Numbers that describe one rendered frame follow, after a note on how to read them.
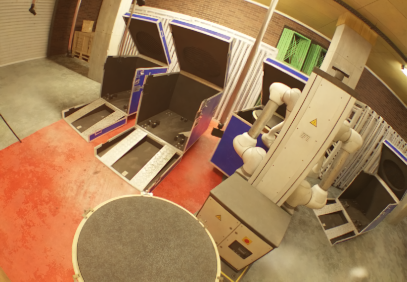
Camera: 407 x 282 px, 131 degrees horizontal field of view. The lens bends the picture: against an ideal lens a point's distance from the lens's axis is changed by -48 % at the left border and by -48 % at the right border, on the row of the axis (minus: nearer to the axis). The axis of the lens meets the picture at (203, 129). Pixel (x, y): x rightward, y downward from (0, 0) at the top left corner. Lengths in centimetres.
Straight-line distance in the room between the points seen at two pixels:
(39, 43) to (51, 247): 609
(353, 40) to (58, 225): 453
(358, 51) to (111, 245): 377
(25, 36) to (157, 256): 653
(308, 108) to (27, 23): 682
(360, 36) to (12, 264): 511
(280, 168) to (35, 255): 211
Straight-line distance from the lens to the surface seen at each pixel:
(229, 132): 221
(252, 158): 151
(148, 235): 90
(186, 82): 321
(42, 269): 179
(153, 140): 261
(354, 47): 347
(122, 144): 246
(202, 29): 227
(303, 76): 220
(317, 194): 161
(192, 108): 324
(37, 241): 187
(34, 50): 688
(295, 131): 125
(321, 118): 122
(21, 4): 653
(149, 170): 219
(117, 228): 91
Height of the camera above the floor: 162
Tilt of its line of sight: 27 degrees down
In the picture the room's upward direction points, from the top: 23 degrees clockwise
